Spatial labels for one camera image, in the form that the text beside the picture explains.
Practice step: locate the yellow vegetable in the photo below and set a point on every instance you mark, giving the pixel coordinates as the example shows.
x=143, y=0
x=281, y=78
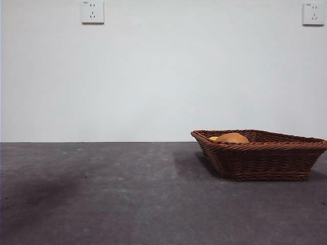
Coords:
x=213, y=138

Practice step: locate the brown potato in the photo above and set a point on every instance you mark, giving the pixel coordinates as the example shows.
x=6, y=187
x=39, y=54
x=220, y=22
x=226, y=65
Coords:
x=233, y=138

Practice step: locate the brown wicker basket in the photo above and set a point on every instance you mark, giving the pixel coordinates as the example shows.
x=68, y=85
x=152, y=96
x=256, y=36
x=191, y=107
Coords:
x=260, y=163

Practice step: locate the white wall socket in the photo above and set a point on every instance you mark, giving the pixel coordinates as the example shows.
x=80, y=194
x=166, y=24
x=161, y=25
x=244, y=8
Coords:
x=93, y=12
x=314, y=14

